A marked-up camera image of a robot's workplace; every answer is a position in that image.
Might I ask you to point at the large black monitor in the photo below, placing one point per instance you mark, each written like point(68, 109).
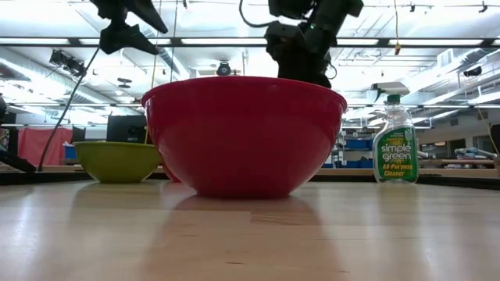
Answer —
point(125, 129)

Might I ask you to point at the wooden workbench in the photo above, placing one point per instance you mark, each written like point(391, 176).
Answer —
point(461, 162)

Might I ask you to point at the blue shelf bin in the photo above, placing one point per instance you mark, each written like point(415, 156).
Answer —
point(359, 144)

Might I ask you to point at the black track light cluster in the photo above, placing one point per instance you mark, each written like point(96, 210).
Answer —
point(66, 62)

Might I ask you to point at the blue storage bin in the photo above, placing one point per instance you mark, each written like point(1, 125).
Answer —
point(70, 153)

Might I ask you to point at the large red bowl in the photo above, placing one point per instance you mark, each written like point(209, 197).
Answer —
point(242, 136)

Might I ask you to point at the black table frame rail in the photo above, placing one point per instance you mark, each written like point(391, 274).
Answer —
point(449, 182)

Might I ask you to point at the Simple Green spray bottle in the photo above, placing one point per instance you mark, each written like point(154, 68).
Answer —
point(395, 156)

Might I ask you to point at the black frame brace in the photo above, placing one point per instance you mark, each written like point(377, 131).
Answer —
point(17, 162)

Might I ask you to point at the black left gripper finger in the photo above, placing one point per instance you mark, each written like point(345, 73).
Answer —
point(125, 39)
point(146, 13)

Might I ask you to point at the green bowl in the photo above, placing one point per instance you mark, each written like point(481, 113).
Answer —
point(117, 162)

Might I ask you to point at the red orange curtain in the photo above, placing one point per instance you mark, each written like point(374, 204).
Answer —
point(43, 146)

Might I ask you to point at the small black monitor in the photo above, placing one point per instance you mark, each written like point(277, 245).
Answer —
point(78, 134)

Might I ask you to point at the black hanging ceiling fixture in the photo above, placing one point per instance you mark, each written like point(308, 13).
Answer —
point(223, 69)

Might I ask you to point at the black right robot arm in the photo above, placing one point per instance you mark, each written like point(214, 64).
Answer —
point(332, 19)

